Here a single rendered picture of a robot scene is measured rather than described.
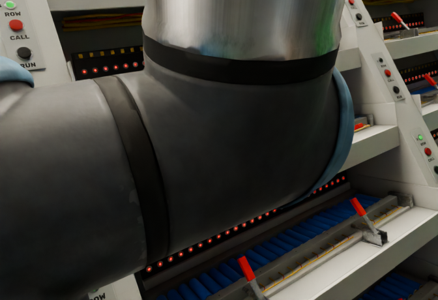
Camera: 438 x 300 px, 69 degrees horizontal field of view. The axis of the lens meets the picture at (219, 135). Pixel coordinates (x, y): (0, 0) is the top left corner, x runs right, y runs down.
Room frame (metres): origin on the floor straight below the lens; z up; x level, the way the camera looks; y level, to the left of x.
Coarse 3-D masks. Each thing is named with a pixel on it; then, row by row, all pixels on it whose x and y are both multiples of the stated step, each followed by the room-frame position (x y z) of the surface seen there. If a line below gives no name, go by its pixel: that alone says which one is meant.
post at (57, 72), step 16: (32, 0) 0.40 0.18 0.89; (32, 16) 0.40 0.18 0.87; (48, 16) 0.41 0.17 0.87; (0, 32) 0.38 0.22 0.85; (48, 32) 0.41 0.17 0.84; (0, 48) 0.38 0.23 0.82; (48, 48) 0.40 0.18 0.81; (48, 64) 0.40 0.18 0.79; (64, 64) 0.41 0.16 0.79; (48, 80) 0.40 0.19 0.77; (64, 80) 0.41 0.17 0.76; (128, 288) 0.41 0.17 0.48
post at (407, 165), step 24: (360, 0) 0.74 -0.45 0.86; (360, 48) 0.70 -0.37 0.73; (384, 48) 0.74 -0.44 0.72; (360, 72) 0.72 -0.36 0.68; (360, 96) 0.75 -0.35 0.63; (384, 96) 0.70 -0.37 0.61; (408, 96) 0.74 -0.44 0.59; (408, 120) 0.72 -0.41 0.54; (408, 144) 0.70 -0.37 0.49; (432, 144) 0.74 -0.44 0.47; (360, 168) 0.83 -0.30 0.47; (384, 168) 0.77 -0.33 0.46; (408, 168) 0.72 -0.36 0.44; (432, 240) 0.74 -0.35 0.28
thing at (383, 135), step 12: (360, 108) 0.76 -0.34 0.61; (372, 108) 0.73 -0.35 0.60; (384, 108) 0.71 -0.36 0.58; (372, 120) 0.73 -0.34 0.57; (384, 120) 0.72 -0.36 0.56; (396, 120) 0.70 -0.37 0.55; (360, 132) 0.70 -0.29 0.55; (372, 132) 0.68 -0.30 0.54; (384, 132) 0.68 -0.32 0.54; (396, 132) 0.70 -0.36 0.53; (360, 144) 0.64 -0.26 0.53; (372, 144) 0.66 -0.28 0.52; (384, 144) 0.68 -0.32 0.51; (396, 144) 0.71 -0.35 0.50; (348, 156) 0.63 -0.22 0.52; (360, 156) 0.65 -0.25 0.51; (372, 156) 0.67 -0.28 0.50
